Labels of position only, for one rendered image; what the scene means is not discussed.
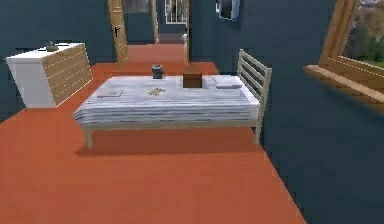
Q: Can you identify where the small green object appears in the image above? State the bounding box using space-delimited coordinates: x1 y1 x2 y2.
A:
45 40 60 53

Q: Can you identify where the small tan flat object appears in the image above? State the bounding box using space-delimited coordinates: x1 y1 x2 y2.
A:
147 87 167 97

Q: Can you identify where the white wooden chest of drawers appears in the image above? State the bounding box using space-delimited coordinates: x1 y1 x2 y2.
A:
5 42 94 109

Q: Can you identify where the brown box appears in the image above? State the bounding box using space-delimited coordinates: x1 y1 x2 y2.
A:
182 72 203 89

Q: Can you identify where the wooden room door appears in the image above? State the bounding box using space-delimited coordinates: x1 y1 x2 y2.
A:
107 0 129 64

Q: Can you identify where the dark grey cylinder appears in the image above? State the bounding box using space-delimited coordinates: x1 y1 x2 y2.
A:
151 64 164 80

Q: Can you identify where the white barred window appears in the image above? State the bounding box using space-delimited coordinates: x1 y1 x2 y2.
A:
164 0 188 25

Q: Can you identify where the grey pillow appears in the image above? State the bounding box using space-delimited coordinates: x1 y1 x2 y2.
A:
211 75 243 90

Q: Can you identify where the grey striped bed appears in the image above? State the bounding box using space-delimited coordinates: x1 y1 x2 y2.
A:
73 48 273 149

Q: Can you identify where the wooden framed window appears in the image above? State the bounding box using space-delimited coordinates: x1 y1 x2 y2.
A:
303 0 384 104

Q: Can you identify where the grey flat book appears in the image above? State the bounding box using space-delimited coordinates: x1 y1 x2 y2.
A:
96 88 124 99

